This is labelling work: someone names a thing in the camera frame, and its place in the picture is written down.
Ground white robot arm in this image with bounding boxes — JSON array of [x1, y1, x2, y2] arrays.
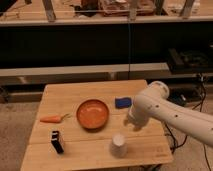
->
[[124, 81, 213, 148]]

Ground black eraser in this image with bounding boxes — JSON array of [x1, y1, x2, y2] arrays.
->
[[51, 131, 64, 154]]

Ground blue sponge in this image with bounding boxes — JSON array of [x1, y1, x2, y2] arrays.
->
[[115, 97, 132, 108]]

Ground orange bowl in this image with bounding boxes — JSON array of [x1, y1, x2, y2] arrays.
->
[[76, 99, 109, 130]]

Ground long metal shelf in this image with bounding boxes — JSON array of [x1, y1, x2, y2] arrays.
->
[[0, 62, 213, 87]]

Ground wooden table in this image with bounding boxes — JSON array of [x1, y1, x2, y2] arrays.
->
[[21, 80, 173, 171]]

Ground orange carrot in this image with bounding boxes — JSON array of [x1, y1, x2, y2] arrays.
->
[[40, 114, 70, 123]]

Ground black power adapter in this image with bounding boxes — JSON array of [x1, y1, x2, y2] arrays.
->
[[168, 94, 186, 107]]

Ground black box on shelf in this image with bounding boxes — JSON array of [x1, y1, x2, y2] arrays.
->
[[167, 49, 213, 74]]

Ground black cable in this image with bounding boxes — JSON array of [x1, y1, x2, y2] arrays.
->
[[163, 74, 213, 171]]

